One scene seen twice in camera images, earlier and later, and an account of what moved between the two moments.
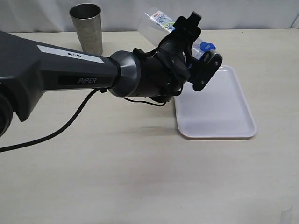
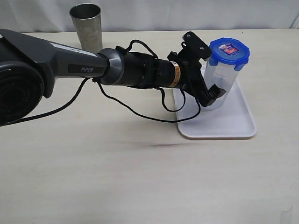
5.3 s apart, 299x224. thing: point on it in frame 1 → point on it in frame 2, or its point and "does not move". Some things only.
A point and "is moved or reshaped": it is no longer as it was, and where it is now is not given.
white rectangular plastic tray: x=221 y=109 does not move
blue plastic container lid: x=206 y=47 is moved or reshaped
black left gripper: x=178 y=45 → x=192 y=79
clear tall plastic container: x=154 y=25 → x=223 y=76
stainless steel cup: x=87 y=19 does not move
